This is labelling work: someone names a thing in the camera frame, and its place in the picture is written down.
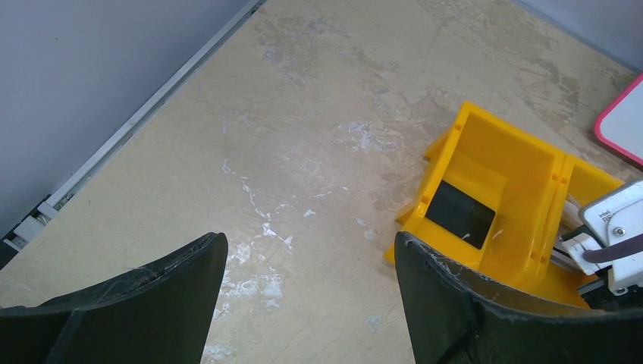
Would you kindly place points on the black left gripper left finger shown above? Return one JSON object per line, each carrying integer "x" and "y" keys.
{"x": 160, "y": 312}

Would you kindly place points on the black card in bin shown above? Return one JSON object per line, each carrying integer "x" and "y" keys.
{"x": 460, "y": 214}

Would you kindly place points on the aluminium frame rail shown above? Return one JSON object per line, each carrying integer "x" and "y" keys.
{"x": 78, "y": 80}

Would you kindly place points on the pink-framed whiteboard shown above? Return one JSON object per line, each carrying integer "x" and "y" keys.
{"x": 619, "y": 125}

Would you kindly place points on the yellow three-compartment plastic bin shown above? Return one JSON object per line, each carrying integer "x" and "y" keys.
{"x": 527, "y": 182}

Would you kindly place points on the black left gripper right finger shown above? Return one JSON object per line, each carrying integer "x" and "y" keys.
{"x": 456, "y": 315}

